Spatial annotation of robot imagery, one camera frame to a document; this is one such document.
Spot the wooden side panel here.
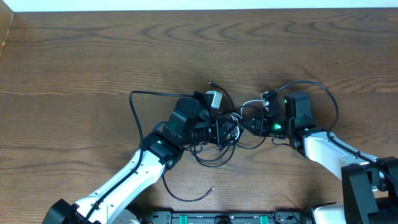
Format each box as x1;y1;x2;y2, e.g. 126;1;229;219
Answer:
0;0;14;55

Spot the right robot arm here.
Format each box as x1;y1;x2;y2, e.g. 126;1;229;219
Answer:
241;91;397;224

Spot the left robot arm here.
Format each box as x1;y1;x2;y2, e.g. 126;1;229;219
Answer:
44;98;238;223

